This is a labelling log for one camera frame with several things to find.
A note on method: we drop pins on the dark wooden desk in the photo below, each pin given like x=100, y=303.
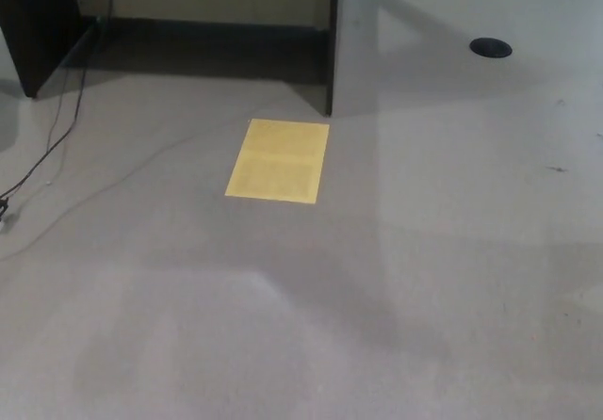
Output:
x=28, y=24

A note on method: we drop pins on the yellow paper sheet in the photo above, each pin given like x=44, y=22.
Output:
x=278, y=161

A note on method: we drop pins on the black round floor grommet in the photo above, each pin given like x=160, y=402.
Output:
x=491, y=46

